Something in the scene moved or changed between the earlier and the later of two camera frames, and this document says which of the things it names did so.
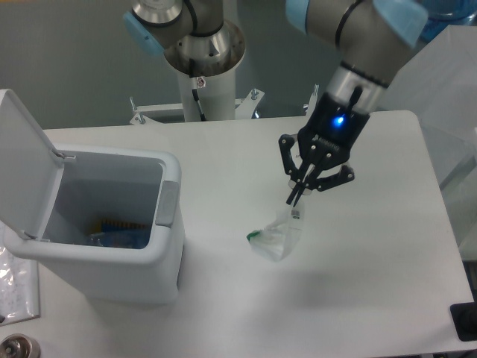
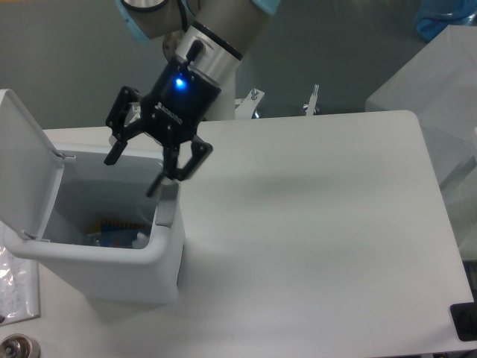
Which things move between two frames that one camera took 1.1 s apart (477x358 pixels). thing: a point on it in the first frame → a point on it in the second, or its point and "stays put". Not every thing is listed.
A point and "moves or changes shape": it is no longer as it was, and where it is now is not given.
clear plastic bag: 19,286 stays put
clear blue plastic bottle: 138,239 moves or changes shape
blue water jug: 442,13 stays put
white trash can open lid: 105,225 stays put
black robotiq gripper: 332,130 → 179,99
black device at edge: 464,318 stays put
